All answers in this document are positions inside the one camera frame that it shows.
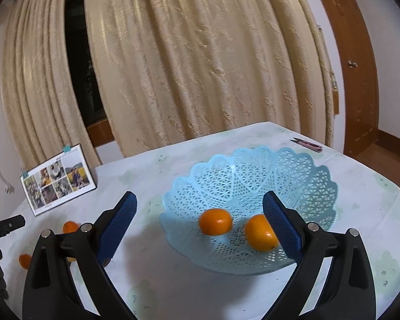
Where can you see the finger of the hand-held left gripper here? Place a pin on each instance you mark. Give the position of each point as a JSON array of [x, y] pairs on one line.
[[10, 224]]

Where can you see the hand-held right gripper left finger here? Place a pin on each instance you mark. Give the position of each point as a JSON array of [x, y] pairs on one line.
[[120, 223]]

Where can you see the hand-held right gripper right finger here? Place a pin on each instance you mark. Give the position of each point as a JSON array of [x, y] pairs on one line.
[[280, 223]]

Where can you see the large oval orange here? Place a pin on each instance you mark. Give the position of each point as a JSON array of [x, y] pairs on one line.
[[258, 236]]

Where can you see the small orange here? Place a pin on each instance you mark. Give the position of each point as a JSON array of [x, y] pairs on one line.
[[70, 227], [24, 260]]

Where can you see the light blue plastic lattice basket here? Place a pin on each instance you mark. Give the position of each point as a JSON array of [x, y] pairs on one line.
[[253, 173]]

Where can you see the round orange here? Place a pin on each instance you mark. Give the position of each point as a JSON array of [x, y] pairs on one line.
[[216, 221]]

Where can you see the teal binder clip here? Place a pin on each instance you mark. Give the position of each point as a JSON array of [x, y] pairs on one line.
[[24, 173], [66, 149]]

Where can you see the photo desk calendar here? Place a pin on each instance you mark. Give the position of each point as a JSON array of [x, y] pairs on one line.
[[53, 180]]

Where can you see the pink thread snips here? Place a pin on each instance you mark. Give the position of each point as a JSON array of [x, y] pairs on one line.
[[308, 145]]

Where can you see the white printed tablecloth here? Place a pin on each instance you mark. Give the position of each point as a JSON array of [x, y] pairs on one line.
[[173, 290]]

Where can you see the wooden window sill trim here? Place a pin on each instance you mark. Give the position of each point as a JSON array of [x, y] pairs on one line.
[[100, 133]]

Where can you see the narrow beige curtain panel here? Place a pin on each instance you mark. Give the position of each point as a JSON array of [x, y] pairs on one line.
[[36, 90]]

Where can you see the gold curtain tassel tieback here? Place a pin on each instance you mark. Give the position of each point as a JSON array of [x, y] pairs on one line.
[[336, 96]]

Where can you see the wooden baseboard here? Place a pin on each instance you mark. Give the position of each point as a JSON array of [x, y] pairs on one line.
[[395, 138]]

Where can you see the brown wooden door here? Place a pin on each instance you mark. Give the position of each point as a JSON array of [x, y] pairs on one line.
[[353, 100]]

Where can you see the dark window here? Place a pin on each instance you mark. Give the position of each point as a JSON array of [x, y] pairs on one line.
[[83, 73]]

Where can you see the wide beige curtain panel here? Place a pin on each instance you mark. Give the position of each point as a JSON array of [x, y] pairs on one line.
[[203, 56]]

